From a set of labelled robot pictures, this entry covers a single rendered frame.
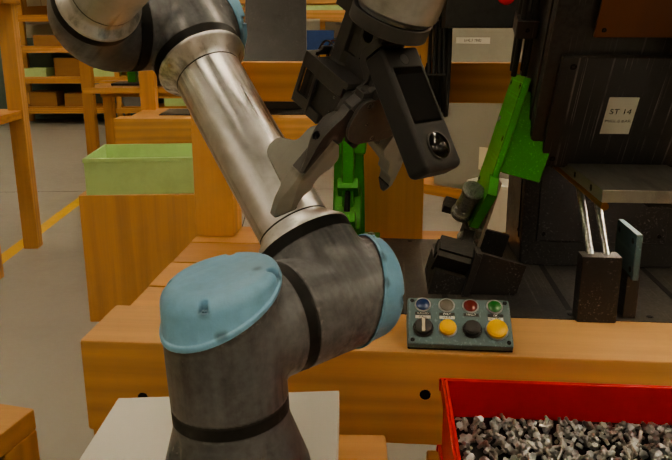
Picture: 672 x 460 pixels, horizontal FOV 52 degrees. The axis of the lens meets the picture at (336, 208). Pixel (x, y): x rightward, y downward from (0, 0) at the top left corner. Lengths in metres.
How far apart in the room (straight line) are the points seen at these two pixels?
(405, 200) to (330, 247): 0.85
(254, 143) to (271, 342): 0.25
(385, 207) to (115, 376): 0.73
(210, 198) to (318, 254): 0.92
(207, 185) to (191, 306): 0.99
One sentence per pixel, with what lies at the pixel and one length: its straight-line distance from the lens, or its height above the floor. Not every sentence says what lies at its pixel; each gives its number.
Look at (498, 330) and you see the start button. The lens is 1.02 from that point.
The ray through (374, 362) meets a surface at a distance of 1.02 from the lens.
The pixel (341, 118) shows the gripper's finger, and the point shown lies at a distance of 0.60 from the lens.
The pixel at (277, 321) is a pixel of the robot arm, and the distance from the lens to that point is 0.65.
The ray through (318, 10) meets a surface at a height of 1.57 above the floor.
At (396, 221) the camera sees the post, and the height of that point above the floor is 0.93.
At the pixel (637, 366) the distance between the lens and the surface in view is 1.07.
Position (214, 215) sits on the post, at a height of 0.93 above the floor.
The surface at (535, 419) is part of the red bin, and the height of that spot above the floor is 0.87.
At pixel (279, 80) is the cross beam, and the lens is 1.63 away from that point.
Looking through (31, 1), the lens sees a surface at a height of 1.79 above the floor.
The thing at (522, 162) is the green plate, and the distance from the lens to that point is 1.19.
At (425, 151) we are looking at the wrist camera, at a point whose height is 1.25.
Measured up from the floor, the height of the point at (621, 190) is 1.13.
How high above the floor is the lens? 1.34
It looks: 14 degrees down
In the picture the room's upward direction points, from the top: straight up
